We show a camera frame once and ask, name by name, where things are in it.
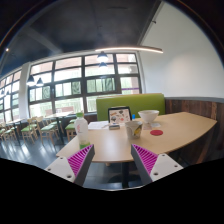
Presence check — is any green upholstered bench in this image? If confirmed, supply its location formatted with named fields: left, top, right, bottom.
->
left=96, top=93, right=165, bottom=121

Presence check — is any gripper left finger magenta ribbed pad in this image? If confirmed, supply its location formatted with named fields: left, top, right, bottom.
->
left=46, top=144, right=95, bottom=186

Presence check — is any framed menu stand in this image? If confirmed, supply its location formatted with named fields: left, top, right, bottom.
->
left=108, top=106, right=132, bottom=124

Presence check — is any dark pendant lamp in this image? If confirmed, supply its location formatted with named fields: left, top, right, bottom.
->
left=27, top=75, right=35, bottom=86
left=97, top=51, right=108, bottom=63

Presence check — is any curved linear ceiling light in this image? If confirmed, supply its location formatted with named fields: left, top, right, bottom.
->
left=95, top=46, right=163, bottom=54

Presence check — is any clear bottle with green cap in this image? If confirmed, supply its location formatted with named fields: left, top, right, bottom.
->
left=75, top=112, right=90, bottom=148

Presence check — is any small dark box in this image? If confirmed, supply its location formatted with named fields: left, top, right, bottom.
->
left=109, top=124, right=120, bottom=130

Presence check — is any red round coaster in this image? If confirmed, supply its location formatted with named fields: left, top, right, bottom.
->
left=150, top=130, right=163, bottom=136

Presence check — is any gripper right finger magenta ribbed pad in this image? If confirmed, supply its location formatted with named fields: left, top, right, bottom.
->
left=131, top=144, right=182, bottom=185

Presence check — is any white bowl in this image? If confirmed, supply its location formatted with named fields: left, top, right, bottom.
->
left=138, top=110, right=159, bottom=123

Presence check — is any wooden chair green seat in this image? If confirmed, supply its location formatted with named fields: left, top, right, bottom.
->
left=21, top=118, right=38, bottom=143
left=36, top=116, right=58, bottom=145
left=65, top=119, right=76, bottom=140

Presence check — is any white paper sheet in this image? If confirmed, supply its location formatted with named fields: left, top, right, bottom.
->
left=88, top=121, right=109, bottom=130

